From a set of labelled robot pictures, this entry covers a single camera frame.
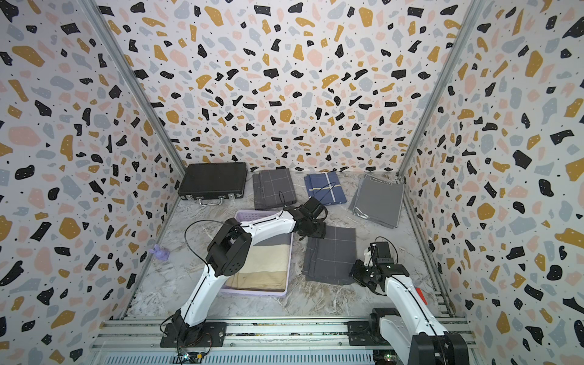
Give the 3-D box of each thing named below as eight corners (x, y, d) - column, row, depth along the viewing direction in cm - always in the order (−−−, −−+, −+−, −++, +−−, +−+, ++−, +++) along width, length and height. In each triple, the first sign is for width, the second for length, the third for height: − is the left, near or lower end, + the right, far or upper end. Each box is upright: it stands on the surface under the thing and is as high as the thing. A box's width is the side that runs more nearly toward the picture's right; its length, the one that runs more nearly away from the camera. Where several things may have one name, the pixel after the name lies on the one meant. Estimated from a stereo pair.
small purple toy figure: (159, 261, 93) (148, 251, 86) (163, 252, 95) (152, 243, 88) (167, 261, 93) (157, 252, 86) (170, 253, 95) (160, 243, 88)
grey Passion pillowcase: (345, 214, 109) (346, 210, 106) (358, 175, 125) (359, 172, 123) (396, 230, 103) (398, 226, 101) (403, 187, 120) (405, 184, 118)
